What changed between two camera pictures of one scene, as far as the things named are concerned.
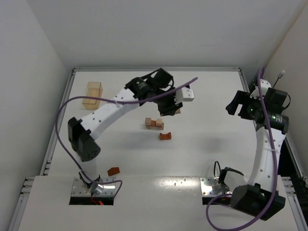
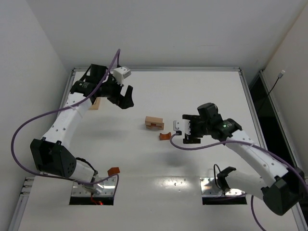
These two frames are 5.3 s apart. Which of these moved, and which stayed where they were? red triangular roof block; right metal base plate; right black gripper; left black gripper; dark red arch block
Moved: left black gripper; right black gripper
Stayed: dark red arch block; red triangular roof block; right metal base plate
